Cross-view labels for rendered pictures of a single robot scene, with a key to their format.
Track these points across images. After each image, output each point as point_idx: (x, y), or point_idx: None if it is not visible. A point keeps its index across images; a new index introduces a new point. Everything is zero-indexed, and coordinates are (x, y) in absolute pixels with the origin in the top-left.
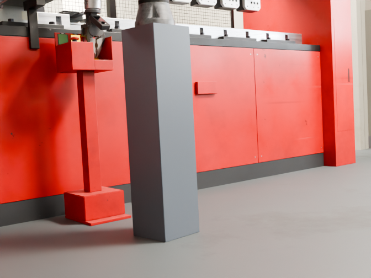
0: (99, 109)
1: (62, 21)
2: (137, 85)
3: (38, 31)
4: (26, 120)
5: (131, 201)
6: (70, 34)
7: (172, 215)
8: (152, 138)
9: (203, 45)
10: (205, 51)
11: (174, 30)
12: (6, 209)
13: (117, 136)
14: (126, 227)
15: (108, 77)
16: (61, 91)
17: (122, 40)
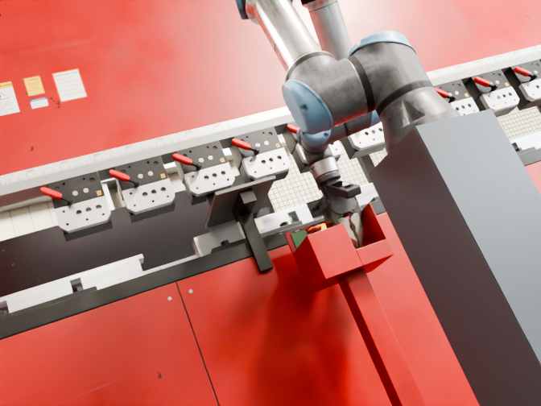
0: (402, 328)
1: (299, 216)
2: (436, 259)
3: (263, 242)
4: (290, 388)
5: None
6: (310, 227)
7: None
8: (519, 361)
9: (530, 163)
10: (536, 171)
11: (464, 124)
12: None
13: (450, 363)
14: None
15: (396, 271)
16: (328, 321)
17: (377, 190)
